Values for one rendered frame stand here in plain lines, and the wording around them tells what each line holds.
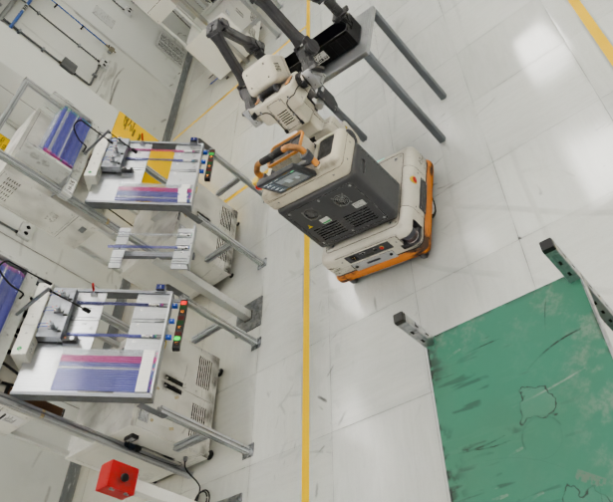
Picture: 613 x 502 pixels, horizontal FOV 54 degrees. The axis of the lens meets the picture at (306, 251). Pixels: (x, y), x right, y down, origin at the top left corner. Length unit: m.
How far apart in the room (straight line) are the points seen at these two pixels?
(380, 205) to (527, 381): 1.75
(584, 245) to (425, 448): 1.13
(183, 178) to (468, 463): 3.26
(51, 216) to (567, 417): 3.70
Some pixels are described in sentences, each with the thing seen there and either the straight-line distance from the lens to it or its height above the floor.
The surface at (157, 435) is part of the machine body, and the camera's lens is 3.60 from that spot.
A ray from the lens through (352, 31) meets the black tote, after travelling 3.59.
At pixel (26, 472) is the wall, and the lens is 5.06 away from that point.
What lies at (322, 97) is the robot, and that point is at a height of 0.85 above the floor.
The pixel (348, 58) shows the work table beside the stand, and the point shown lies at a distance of 3.55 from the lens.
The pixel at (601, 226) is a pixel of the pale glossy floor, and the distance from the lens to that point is 2.91.
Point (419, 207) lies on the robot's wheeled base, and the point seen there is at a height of 0.18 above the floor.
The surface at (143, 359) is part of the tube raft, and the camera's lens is 3.35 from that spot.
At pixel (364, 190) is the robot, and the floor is 0.56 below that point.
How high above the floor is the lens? 2.21
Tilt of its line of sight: 32 degrees down
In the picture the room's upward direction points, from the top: 52 degrees counter-clockwise
